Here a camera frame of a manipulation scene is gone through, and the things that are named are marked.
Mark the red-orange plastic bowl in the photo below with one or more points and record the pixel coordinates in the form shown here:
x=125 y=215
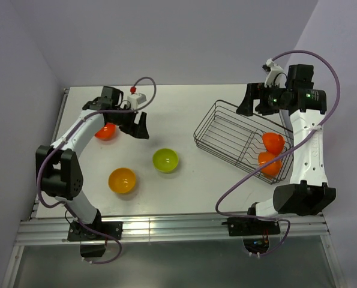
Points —
x=274 y=143

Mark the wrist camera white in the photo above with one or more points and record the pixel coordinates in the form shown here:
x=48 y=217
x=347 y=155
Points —
x=135 y=99
x=274 y=72

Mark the lime green bowl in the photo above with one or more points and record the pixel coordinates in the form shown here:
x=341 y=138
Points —
x=165 y=160

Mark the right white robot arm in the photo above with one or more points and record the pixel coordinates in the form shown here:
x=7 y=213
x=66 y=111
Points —
x=308 y=191

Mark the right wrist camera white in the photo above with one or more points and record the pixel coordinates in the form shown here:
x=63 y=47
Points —
x=274 y=72

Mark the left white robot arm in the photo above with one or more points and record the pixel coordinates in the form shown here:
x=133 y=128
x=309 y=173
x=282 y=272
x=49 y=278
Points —
x=59 y=178

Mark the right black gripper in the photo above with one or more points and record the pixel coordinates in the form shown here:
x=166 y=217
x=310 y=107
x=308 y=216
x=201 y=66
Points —
x=254 y=91

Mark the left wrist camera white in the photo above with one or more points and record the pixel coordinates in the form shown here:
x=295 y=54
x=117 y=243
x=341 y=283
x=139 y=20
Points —
x=135 y=99

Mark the yellow-orange bowl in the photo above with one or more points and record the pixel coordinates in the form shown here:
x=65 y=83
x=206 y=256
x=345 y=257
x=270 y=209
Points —
x=122 y=180

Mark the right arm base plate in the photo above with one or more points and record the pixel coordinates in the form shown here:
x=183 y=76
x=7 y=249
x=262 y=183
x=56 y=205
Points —
x=255 y=233

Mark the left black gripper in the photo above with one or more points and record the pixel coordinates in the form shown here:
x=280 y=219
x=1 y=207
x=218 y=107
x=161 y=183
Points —
x=136 y=130

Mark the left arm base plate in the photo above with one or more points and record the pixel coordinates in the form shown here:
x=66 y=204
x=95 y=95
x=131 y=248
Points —
x=93 y=239

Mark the dark wire dish rack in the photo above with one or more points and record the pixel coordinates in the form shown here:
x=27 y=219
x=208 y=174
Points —
x=237 y=139

